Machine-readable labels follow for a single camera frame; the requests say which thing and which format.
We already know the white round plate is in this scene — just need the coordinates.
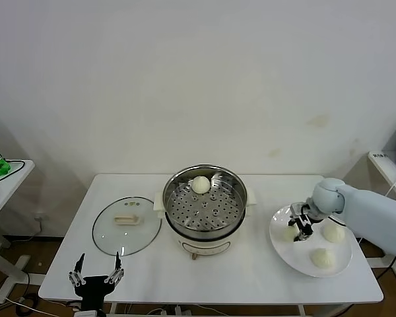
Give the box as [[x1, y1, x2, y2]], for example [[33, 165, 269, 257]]
[[269, 204, 354, 278]]

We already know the white side desk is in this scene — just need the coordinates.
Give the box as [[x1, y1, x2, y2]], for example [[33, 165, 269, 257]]
[[366, 151, 396, 288], [0, 159, 36, 304]]

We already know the stainless steel steamer basket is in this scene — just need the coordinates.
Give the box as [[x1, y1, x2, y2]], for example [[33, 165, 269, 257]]
[[153, 163, 260, 240]]

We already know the round glass pot lid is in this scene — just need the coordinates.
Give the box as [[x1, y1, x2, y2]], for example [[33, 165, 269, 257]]
[[92, 196, 162, 258]]

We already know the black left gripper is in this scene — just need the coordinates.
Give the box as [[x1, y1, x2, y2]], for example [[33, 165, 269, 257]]
[[68, 252, 125, 311]]

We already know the thin black desk cable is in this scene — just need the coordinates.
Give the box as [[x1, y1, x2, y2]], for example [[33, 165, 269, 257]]
[[0, 160, 24, 184]]

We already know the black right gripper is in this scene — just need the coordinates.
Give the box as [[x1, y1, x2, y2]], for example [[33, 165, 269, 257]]
[[286, 201, 319, 243]]

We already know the white steamed baozi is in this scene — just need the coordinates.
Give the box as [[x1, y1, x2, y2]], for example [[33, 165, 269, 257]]
[[191, 176, 211, 195], [309, 248, 337, 268], [282, 226, 300, 244], [321, 223, 346, 244]]

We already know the black hanging cable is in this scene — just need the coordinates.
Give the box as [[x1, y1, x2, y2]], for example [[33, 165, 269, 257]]
[[379, 256, 396, 281]]

